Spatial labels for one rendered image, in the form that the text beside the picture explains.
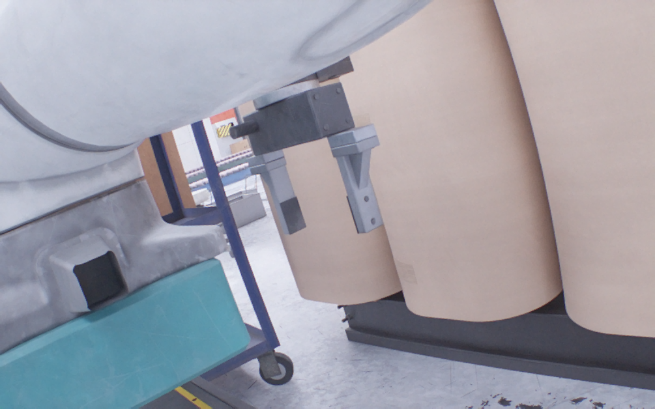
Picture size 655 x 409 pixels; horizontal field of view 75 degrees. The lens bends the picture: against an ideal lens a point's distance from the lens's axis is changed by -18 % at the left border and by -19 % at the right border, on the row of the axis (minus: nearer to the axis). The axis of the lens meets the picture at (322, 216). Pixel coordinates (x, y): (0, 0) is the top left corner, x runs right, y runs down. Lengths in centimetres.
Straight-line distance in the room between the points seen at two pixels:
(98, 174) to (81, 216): 3
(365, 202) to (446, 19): 51
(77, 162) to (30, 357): 10
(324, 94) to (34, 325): 36
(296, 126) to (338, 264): 81
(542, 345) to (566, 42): 69
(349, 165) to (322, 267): 86
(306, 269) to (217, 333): 112
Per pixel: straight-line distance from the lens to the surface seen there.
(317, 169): 125
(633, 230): 82
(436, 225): 101
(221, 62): 18
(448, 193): 97
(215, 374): 139
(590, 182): 82
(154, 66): 18
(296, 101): 51
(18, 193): 29
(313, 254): 135
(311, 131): 51
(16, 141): 26
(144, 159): 196
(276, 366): 147
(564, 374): 118
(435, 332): 137
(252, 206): 455
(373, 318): 152
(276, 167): 61
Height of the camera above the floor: 68
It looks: 10 degrees down
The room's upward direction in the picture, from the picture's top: 18 degrees counter-clockwise
